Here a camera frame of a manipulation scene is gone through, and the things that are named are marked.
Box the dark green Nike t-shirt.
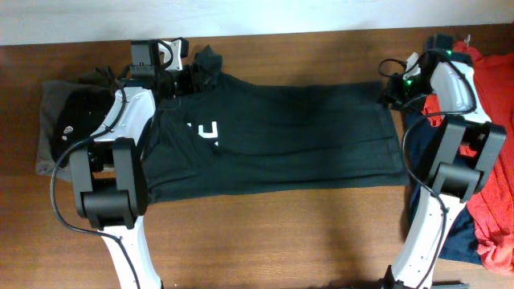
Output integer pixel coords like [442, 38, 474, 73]
[142, 47, 408, 204]

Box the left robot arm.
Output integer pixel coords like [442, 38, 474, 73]
[64, 38, 204, 288]

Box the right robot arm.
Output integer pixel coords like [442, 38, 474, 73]
[381, 34, 507, 288]

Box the blue garment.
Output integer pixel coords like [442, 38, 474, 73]
[404, 112, 482, 265]

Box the black folded garment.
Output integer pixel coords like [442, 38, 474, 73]
[50, 88, 115, 161]

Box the red garment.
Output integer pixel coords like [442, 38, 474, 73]
[417, 37, 513, 275]

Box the grey folded garment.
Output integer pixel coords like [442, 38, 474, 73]
[35, 67, 121, 182]

